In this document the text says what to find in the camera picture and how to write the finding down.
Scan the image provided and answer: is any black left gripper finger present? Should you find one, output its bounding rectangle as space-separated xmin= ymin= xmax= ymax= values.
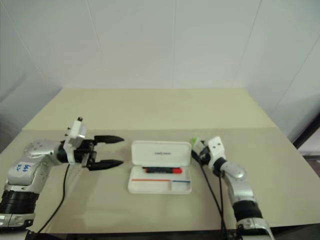
xmin=87 ymin=159 xmax=125 ymax=172
xmin=93 ymin=135 xmax=125 ymax=146

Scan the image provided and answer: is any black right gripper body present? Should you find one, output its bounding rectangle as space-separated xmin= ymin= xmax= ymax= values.
xmin=197 ymin=141 xmax=214 ymax=166

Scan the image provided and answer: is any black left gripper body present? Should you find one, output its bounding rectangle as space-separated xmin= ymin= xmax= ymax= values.
xmin=74 ymin=138 xmax=98 ymax=171

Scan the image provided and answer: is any green marker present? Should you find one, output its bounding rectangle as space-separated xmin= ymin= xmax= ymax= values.
xmin=190 ymin=135 xmax=205 ymax=151

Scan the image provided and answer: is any white pencil case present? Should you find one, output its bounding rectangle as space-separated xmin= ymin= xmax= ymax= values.
xmin=127 ymin=140 xmax=193 ymax=195

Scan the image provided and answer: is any red marker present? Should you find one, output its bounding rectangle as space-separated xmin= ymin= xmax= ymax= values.
xmin=142 ymin=166 xmax=184 ymax=175

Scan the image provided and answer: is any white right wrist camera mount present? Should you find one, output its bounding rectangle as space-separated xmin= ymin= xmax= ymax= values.
xmin=206 ymin=135 xmax=228 ymax=172

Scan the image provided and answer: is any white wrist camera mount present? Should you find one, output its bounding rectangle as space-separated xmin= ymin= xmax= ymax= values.
xmin=62 ymin=116 xmax=89 ymax=166
xmin=206 ymin=135 xmax=228 ymax=172

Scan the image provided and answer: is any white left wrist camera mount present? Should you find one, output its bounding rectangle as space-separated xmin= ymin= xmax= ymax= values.
xmin=62 ymin=116 xmax=89 ymax=166

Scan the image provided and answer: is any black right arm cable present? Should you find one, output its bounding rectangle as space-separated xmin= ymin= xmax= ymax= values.
xmin=217 ymin=172 xmax=225 ymax=230
xmin=191 ymin=152 xmax=229 ymax=237

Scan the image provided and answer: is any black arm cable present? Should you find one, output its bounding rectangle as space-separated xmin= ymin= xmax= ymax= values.
xmin=191 ymin=152 xmax=229 ymax=237
xmin=217 ymin=172 xmax=225 ymax=230
xmin=36 ymin=164 xmax=70 ymax=234

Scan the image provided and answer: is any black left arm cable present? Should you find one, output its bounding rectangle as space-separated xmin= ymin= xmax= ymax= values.
xmin=36 ymin=164 xmax=70 ymax=234

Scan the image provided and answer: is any black frame post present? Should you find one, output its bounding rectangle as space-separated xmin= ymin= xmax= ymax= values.
xmin=292 ymin=109 xmax=320 ymax=151

